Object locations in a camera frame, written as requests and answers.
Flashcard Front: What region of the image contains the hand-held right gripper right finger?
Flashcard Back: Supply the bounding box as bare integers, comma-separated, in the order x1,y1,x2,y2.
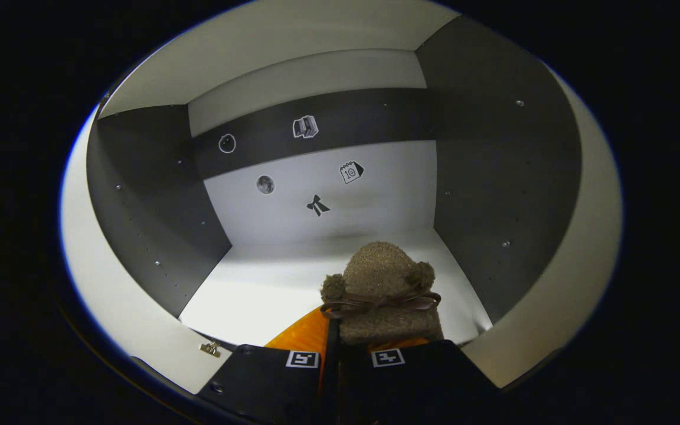
340,336,501,425

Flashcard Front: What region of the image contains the white cabinet shelf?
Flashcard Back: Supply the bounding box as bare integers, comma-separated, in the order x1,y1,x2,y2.
179,227,492,346

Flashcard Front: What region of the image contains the white and grey shoe cabinet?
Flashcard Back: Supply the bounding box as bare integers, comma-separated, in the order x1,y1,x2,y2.
60,0,624,396

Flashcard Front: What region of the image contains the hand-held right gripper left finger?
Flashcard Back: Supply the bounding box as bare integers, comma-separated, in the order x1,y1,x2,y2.
195,304,341,425

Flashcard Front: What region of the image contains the brown fuzzy shoe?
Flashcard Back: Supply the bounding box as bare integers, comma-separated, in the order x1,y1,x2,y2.
319,241,444,346

